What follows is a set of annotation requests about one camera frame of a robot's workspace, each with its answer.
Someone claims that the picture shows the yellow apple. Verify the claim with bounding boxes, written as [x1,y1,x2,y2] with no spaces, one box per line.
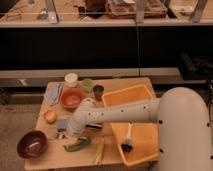
[43,110,57,124]

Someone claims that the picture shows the yellow plastic bin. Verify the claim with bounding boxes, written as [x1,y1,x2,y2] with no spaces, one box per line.
[102,84,158,167]

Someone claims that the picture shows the blue sponge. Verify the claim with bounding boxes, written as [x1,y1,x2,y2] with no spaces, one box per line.
[57,119,68,132]

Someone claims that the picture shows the purple bowl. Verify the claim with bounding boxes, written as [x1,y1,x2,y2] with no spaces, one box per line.
[17,130,47,159]

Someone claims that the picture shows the blue grey cloth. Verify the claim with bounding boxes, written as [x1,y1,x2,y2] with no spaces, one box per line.
[44,83,63,106]

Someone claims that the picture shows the black and white dish brush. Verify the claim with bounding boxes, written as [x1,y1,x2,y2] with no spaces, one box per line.
[121,123,133,153]

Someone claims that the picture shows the green cup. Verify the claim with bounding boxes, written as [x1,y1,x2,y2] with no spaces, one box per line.
[81,79,93,93]

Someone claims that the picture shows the orange bowl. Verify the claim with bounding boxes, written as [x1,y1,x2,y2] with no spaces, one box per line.
[60,88,85,109]

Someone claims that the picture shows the green pepper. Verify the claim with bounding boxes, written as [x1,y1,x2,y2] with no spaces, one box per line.
[63,137,91,152]

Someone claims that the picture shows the yellow wooden stick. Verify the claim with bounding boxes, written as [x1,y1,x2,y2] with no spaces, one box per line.
[93,137,105,165]

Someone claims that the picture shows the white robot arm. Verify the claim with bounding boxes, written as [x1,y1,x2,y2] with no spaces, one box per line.
[67,87,213,171]

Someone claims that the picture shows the dark metal cup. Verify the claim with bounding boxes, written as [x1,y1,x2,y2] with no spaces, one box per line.
[93,85,104,101]

